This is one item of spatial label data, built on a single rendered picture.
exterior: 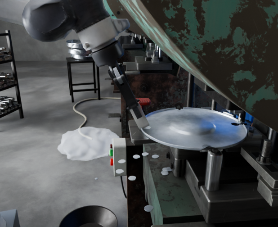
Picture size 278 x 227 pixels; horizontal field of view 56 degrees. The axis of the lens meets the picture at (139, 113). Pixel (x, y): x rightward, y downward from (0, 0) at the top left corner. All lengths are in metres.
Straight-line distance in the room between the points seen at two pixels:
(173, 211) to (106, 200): 1.10
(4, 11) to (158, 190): 0.58
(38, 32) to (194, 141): 0.43
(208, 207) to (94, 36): 0.44
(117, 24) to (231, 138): 0.39
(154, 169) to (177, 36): 0.63
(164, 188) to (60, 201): 1.14
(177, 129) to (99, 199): 1.12
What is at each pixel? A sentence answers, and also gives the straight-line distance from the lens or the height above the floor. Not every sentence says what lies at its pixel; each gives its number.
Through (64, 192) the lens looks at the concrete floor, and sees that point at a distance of 1.84.
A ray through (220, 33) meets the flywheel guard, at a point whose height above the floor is 1.06.
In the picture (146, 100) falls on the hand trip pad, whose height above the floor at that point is 0.76.
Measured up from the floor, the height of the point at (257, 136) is 0.78.
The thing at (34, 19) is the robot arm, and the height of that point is 1.06.
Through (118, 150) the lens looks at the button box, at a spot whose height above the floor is 0.61.
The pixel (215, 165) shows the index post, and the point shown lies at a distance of 0.59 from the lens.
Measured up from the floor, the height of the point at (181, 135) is 0.78.
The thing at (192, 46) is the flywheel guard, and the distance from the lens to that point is 0.20.
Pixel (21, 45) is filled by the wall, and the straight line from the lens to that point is 7.65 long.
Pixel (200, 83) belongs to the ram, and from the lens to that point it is 0.70.
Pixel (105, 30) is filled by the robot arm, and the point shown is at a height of 1.04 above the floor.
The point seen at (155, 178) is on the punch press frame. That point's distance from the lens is 0.75.
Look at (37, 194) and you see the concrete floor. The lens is 1.88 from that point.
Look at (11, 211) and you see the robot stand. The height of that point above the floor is 0.45.
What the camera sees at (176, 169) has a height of 0.67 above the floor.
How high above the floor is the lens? 1.07
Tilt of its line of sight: 20 degrees down
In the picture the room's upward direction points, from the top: straight up
